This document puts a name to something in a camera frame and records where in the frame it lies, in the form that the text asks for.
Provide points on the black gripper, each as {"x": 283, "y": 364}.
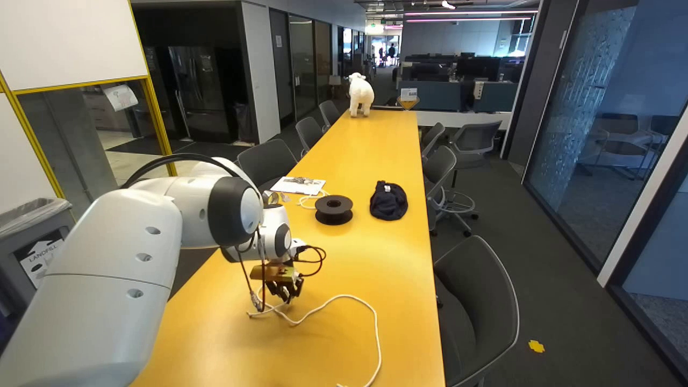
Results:
{"x": 284, "y": 281}

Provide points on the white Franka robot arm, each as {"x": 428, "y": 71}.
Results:
{"x": 108, "y": 287}

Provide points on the black filament spool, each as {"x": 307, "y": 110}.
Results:
{"x": 335, "y": 209}

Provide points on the white printed paper sheet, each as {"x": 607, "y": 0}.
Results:
{"x": 298, "y": 186}

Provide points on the dark grey office chair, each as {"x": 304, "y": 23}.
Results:
{"x": 442, "y": 167}
{"x": 270, "y": 160}
{"x": 477, "y": 302}
{"x": 434, "y": 135}
{"x": 477, "y": 140}
{"x": 310, "y": 131}
{"x": 331, "y": 112}

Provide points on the black cloth cap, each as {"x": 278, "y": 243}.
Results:
{"x": 389, "y": 200}

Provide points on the white polar bear figure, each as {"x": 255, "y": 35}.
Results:
{"x": 361, "y": 93}

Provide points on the small white box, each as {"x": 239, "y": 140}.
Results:
{"x": 410, "y": 96}

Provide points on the paper sign on glass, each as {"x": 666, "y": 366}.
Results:
{"x": 121, "y": 96}

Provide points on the grey trash bin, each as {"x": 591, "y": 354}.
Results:
{"x": 33, "y": 243}

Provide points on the yellow floor sticker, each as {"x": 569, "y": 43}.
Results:
{"x": 536, "y": 347}

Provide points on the yellow framed glass panel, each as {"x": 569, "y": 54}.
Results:
{"x": 71, "y": 130}

